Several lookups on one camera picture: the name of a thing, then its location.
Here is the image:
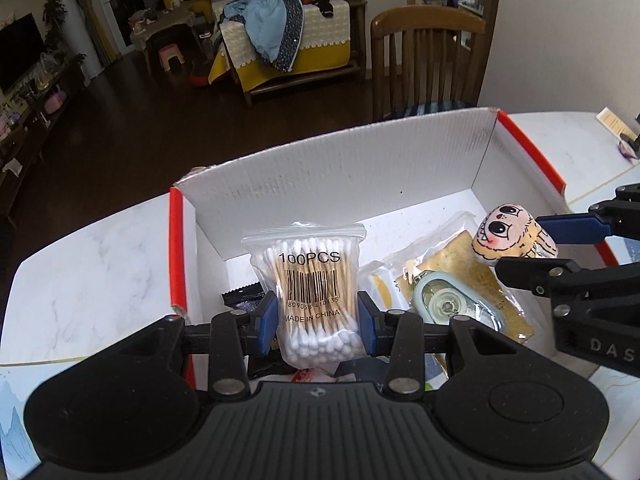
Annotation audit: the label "beige paper card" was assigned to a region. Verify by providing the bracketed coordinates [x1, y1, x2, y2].
[597, 107, 638, 138]

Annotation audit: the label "white cardboard box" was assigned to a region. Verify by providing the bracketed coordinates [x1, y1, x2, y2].
[167, 106, 626, 396]

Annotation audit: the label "clear plastic packet yellow card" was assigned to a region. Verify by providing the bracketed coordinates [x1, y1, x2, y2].
[395, 212, 536, 346]

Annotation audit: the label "dark dotted cloth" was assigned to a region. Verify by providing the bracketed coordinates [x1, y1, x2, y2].
[270, 0, 306, 72]

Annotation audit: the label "cream yellow sofa blanket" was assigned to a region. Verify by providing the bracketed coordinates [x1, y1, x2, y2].
[210, 0, 353, 88]

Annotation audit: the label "pink stool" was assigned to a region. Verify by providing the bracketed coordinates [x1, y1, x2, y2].
[159, 45, 187, 73]

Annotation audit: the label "dark television cabinet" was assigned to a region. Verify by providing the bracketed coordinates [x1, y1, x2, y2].
[0, 55, 86, 221]

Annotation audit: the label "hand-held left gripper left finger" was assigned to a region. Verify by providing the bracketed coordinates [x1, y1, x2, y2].
[107, 292, 278, 396]

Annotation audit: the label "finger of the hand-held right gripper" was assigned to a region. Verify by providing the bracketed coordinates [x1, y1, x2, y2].
[536, 185, 640, 245]
[494, 257, 596, 302]

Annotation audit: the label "pale blue correction tape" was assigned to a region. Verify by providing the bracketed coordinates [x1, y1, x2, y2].
[410, 270, 506, 333]

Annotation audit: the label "wooden coffee table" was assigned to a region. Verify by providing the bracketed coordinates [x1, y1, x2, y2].
[130, 7, 201, 51]

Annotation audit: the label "white standing air conditioner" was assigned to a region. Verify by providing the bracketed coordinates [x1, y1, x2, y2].
[55, 0, 101, 78]

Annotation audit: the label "yellow white packet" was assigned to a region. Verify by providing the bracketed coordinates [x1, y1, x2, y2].
[367, 260, 413, 313]

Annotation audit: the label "wooden sofa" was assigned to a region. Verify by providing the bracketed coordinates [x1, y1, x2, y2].
[207, 0, 368, 106]

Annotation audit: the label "light blue clothes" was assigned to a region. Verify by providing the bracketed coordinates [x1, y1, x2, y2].
[220, 0, 288, 63]

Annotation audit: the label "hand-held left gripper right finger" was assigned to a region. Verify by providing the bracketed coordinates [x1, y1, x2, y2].
[357, 292, 531, 396]

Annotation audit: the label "round cartoon face toy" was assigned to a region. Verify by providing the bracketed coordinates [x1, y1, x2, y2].
[471, 202, 558, 267]

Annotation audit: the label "cotton swab bag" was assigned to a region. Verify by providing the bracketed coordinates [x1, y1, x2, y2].
[241, 220, 367, 373]

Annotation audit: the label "wooden chair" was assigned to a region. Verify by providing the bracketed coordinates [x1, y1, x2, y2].
[370, 6, 488, 123]

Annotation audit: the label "green houseplant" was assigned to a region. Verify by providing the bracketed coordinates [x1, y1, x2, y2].
[42, 0, 68, 36]

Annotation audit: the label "red white candy wrapper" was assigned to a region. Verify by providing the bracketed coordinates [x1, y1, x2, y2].
[292, 367, 331, 383]

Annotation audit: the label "black television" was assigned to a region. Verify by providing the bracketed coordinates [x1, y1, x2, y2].
[0, 12, 46, 96]

